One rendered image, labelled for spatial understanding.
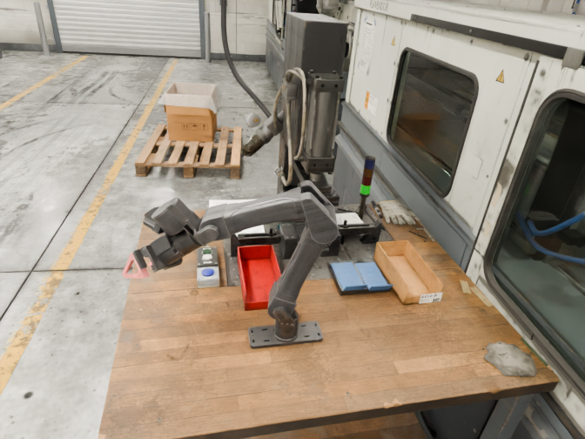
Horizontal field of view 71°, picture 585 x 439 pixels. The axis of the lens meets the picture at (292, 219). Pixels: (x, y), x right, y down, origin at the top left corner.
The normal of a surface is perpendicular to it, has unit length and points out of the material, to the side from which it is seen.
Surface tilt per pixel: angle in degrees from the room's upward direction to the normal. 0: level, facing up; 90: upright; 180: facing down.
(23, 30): 90
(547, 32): 90
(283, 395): 0
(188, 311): 0
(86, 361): 0
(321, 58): 90
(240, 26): 90
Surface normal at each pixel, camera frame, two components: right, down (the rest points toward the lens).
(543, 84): -0.99, 0.01
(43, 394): 0.07, -0.86
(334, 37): 0.20, 0.50
